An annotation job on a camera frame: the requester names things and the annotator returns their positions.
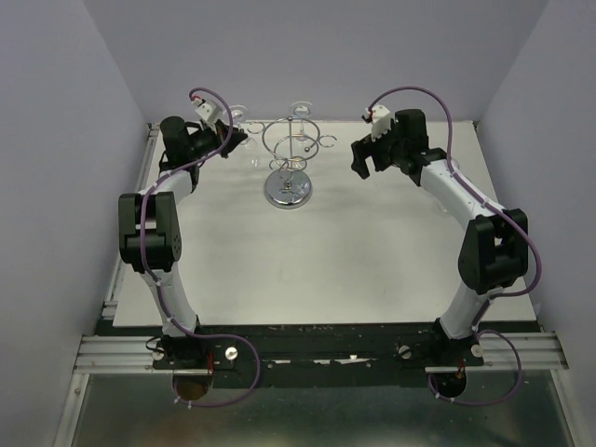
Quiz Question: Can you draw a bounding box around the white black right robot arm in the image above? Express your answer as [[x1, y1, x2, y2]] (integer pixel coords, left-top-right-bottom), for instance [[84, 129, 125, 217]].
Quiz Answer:
[[351, 105, 528, 365]]

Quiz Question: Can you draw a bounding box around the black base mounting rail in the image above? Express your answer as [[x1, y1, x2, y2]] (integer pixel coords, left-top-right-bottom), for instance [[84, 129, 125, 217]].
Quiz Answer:
[[95, 318, 513, 390]]

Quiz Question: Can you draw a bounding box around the chrome wine glass rack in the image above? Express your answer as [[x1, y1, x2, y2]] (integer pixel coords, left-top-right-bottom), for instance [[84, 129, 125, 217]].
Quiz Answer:
[[251, 115, 338, 210]]

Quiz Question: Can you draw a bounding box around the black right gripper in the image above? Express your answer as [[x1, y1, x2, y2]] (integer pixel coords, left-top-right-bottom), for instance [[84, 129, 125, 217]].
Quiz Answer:
[[350, 118, 405, 180]]

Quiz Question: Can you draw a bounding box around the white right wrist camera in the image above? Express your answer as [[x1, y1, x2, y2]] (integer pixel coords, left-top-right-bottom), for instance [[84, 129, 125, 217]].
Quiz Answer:
[[362, 104, 394, 142]]

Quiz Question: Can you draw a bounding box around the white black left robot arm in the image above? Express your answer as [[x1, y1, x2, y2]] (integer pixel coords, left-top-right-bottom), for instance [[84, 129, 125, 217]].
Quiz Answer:
[[117, 116, 248, 368]]

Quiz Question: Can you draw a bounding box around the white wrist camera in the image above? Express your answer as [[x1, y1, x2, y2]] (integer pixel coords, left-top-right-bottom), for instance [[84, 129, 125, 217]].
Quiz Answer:
[[362, 104, 394, 142], [191, 96, 223, 128]]

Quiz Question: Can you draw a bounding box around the aluminium frame extrusion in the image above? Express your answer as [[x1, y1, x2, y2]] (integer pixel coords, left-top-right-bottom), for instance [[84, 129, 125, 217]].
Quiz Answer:
[[53, 123, 159, 446]]

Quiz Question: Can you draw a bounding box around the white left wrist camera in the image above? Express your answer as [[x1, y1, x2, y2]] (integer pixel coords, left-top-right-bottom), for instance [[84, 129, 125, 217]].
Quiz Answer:
[[191, 96, 223, 128]]

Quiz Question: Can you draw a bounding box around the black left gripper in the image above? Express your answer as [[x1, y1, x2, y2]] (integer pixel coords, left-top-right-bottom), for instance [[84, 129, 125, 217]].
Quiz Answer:
[[186, 118, 247, 160]]

